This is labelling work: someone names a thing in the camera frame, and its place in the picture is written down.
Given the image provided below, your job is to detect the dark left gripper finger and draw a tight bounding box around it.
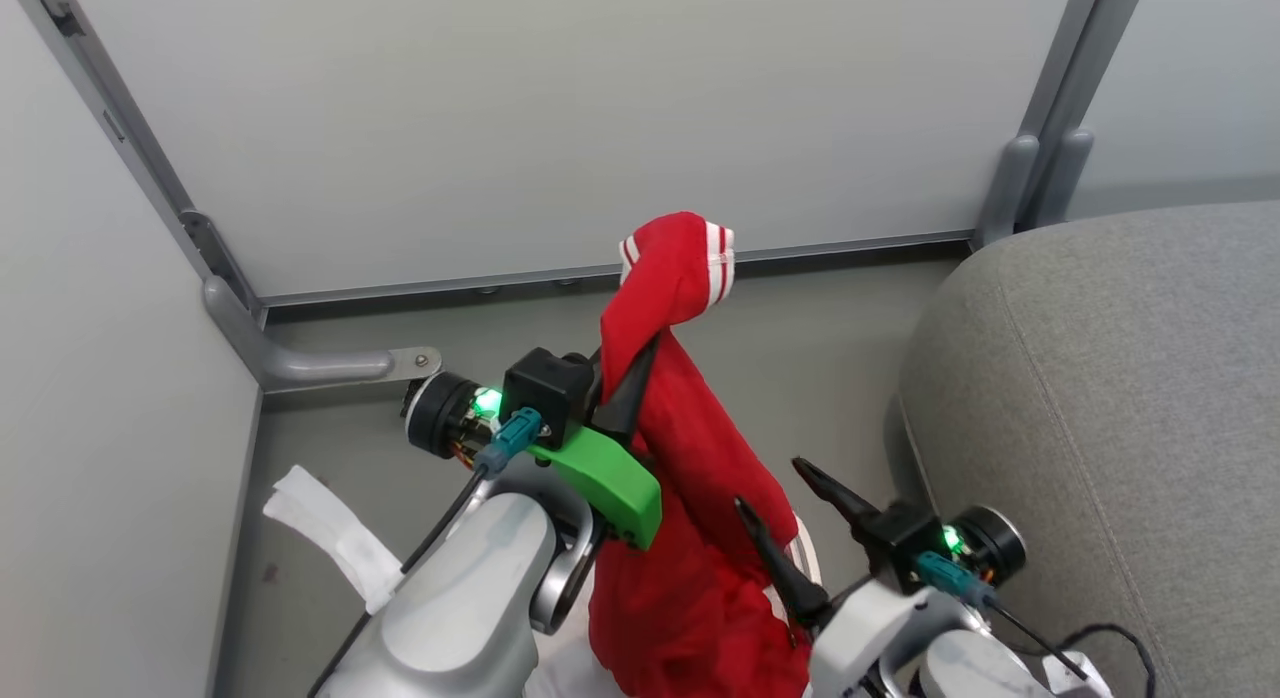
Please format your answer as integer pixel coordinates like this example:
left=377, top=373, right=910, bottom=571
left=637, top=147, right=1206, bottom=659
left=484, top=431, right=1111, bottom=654
left=589, top=334, right=662, bottom=445

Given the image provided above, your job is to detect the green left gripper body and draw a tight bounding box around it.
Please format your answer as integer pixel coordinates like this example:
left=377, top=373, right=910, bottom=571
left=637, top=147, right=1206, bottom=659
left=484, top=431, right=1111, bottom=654
left=527, top=424, right=664, bottom=551

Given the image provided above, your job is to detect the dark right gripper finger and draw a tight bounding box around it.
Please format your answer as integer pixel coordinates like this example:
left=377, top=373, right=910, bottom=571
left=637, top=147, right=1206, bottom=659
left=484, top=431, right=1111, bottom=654
left=734, top=496, right=833, bottom=634
left=792, top=457, right=885, bottom=539

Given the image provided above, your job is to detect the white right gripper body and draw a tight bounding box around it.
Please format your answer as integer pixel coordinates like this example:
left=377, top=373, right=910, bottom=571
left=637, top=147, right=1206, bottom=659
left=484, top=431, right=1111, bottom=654
left=808, top=578, right=987, bottom=698

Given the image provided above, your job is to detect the red garment with white stripes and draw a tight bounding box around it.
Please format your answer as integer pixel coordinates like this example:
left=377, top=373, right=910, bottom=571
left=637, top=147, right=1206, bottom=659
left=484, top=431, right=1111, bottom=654
left=588, top=211, right=827, bottom=698

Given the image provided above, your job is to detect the grey fabric sofa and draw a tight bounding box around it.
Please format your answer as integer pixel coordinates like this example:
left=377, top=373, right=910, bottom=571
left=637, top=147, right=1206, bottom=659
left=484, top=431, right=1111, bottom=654
left=884, top=200, right=1280, bottom=698

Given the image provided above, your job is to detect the grey curved partition foot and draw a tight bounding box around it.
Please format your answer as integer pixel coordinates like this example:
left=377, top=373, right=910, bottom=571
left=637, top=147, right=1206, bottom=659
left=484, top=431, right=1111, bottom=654
left=203, top=275, right=443, bottom=391

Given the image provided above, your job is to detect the teal right camera connector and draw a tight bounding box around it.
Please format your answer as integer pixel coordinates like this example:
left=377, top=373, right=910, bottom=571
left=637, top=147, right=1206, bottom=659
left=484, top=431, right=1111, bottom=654
left=914, top=550, right=997, bottom=610

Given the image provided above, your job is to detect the teal camera connector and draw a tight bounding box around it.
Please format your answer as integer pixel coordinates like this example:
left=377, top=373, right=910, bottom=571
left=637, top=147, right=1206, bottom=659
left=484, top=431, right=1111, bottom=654
left=914, top=550, right=997, bottom=610
left=473, top=407, right=543, bottom=480

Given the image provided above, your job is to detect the teal left camera connector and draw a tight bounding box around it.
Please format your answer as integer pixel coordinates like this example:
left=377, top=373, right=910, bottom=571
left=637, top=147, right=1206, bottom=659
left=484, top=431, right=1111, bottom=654
left=473, top=407, right=543, bottom=480

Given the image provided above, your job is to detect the grey partition bottom rail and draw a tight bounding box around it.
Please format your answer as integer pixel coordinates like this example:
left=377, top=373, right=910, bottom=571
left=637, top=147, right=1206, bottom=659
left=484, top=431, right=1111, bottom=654
left=258, top=231, right=973, bottom=307

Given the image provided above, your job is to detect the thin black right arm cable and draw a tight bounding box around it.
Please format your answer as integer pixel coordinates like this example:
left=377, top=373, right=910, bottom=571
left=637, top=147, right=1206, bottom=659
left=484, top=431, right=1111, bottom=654
left=988, top=596, right=1093, bottom=681
left=1058, top=623, right=1158, bottom=698

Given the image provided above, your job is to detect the grey partition post beside sofa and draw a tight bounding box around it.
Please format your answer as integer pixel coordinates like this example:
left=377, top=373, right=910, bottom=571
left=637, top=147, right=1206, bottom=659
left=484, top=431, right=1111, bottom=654
left=974, top=0, right=1149, bottom=251

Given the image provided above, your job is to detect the grey partition corner post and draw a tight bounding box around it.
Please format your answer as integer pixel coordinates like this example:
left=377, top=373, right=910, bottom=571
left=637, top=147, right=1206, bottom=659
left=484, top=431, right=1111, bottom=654
left=8, top=0, right=267, bottom=324

